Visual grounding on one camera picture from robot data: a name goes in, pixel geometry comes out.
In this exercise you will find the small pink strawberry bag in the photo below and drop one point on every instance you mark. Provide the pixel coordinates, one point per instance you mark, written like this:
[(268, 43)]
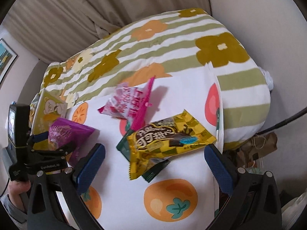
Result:
[(129, 103)]

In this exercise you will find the green cardboard box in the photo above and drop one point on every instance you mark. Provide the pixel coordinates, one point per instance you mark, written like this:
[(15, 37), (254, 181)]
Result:
[(45, 108)]

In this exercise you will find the yellow chocolate snack bag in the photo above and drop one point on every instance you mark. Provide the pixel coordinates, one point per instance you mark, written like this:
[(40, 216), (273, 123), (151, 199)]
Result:
[(172, 136)]

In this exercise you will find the white persimmon print cloth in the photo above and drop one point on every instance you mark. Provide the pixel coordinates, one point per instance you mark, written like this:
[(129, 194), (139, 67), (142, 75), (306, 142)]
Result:
[(182, 195)]

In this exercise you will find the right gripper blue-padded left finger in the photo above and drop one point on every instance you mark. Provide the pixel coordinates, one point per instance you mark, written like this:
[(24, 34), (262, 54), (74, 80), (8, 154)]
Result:
[(44, 210)]

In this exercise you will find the dark green snack packet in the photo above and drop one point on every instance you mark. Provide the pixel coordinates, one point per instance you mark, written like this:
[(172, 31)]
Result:
[(139, 167)]

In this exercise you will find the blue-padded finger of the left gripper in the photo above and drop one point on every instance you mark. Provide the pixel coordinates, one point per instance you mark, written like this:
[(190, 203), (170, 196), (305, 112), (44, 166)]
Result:
[(39, 137), (65, 149)]

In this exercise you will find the brown paper bag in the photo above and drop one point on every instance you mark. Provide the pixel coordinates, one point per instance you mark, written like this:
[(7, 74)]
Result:
[(255, 148)]

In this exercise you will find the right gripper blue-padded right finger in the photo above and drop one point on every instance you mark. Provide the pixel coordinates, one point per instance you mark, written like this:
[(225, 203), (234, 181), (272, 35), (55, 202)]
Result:
[(253, 201)]

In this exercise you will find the person's left hand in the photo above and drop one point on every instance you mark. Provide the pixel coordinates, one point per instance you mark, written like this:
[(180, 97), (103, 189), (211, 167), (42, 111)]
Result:
[(15, 189)]

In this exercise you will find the purple potato chips bag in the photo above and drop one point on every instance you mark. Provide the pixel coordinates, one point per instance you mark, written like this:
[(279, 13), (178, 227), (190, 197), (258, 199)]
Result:
[(63, 131)]

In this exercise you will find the beige curtain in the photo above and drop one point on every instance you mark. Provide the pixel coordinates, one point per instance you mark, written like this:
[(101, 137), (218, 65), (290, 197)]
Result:
[(54, 30)]

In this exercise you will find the framed houses picture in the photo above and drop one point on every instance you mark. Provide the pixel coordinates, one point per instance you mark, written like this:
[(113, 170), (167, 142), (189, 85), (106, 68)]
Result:
[(7, 58)]

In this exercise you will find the floral striped quilt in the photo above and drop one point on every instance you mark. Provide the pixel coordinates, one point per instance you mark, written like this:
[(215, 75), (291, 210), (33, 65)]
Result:
[(182, 42)]

